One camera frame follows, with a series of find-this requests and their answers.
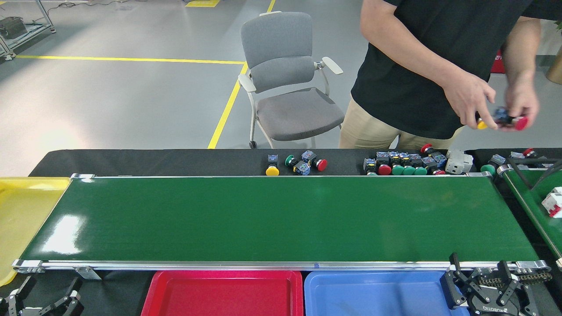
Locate plant in brown pot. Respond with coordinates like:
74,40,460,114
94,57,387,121
546,20,562,85

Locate blue plastic tray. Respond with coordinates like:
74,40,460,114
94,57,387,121
304,271,470,316

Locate black box on rack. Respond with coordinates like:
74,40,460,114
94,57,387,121
0,17,28,39

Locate black drive chain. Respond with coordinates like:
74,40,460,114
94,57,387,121
479,271,553,286

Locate green conveyor belt silver frame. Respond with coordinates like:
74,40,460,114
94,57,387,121
12,173,551,281

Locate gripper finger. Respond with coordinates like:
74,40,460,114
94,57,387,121
42,277,84,316
0,276,32,316

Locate black guide frame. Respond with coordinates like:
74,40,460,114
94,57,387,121
507,157,562,190

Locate silver metal rack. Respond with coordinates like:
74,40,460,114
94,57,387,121
0,0,57,61

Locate person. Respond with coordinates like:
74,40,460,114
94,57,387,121
338,0,562,152

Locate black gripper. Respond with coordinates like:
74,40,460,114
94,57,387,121
440,253,540,316

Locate yellow plastic tray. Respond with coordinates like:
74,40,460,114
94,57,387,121
0,177,71,287

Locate person's left hand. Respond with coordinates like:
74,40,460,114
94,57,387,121
501,77,540,131

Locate grey office chair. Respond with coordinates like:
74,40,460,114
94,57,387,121
238,11,346,149

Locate short green conveyor belt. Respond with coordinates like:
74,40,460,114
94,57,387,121
497,165,562,268

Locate red plastic tray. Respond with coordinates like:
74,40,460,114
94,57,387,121
140,270,303,316

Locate white circuit breaker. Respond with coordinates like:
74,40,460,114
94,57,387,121
445,149,474,175
541,187,562,219

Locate person's right hand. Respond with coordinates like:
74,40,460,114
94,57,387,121
439,72,499,131

